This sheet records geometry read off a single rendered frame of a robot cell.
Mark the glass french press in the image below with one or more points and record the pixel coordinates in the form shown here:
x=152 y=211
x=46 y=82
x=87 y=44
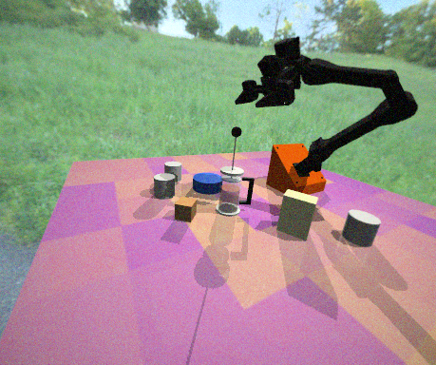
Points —
x=230 y=186

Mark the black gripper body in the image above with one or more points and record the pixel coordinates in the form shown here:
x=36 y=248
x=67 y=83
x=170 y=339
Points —
x=265 y=88

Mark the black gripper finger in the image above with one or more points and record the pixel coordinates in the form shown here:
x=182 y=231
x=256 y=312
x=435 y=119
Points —
x=274 y=98
x=245 y=96

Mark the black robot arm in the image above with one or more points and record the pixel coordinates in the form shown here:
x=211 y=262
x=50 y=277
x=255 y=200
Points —
x=398 y=106

